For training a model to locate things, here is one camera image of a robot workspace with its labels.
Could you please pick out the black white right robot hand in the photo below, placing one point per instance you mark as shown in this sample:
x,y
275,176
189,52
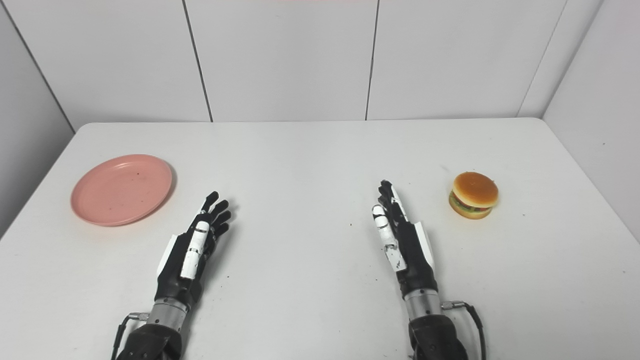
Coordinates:
x,y
415,260

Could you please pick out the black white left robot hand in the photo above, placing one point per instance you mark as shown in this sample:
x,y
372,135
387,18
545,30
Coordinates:
x,y
177,280

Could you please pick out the toy hamburger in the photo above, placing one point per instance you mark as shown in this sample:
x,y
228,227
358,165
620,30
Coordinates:
x,y
475,192

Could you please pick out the pink round plate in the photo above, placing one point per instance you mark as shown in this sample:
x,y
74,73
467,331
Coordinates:
x,y
120,190

